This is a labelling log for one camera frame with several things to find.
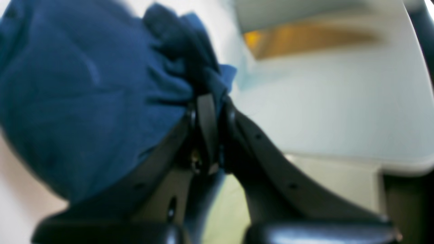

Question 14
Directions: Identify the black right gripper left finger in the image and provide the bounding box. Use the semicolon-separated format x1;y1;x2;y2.
31;95;217;244

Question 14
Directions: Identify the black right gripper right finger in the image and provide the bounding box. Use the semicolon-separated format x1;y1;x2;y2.
220;98;402;244

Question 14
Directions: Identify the dark blue t-shirt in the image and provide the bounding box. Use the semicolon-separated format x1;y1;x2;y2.
1;0;237;204

